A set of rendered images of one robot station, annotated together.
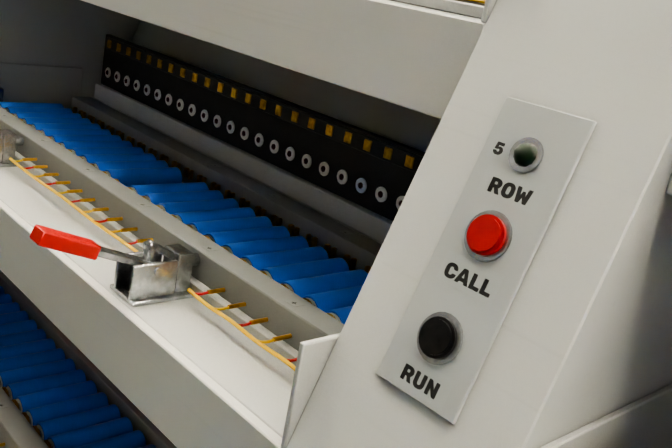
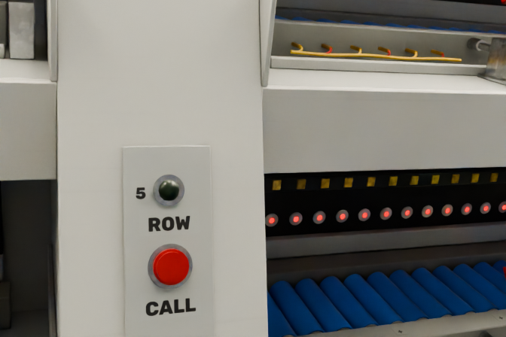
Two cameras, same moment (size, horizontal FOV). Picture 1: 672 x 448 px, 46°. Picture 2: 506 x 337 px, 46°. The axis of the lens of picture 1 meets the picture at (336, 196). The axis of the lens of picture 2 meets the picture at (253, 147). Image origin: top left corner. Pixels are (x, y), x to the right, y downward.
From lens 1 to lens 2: 0.22 m
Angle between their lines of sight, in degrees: 63
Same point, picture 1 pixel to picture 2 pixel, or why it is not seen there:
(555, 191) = (206, 208)
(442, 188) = (99, 247)
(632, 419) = not seen: hidden behind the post
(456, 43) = (25, 106)
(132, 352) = not seen: outside the picture
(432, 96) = (10, 162)
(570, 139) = (198, 165)
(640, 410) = not seen: hidden behind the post
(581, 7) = (149, 53)
